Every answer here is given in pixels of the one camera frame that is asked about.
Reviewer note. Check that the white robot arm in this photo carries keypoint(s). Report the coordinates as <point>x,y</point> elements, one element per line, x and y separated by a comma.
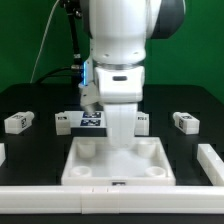
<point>119,29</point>

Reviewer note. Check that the white right obstacle rail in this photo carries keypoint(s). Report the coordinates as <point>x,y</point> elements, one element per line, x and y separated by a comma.
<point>211,163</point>

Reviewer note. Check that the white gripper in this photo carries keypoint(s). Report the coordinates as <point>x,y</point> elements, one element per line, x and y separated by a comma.
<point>120,92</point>

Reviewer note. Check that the apriltag marker sheet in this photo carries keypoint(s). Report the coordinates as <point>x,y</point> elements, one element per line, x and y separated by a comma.
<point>80,119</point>

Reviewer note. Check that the white obstacle rail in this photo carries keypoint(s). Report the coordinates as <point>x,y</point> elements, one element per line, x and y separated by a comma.
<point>115,199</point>
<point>2,153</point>
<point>211,163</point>

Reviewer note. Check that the white front obstacle rail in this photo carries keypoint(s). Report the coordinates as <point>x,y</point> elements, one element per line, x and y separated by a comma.
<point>115,199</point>

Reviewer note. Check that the white square tabletop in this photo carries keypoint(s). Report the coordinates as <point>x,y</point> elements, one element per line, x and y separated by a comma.
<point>93,162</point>

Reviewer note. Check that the white left obstacle rail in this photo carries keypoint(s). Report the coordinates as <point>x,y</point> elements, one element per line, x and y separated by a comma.
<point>2,153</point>

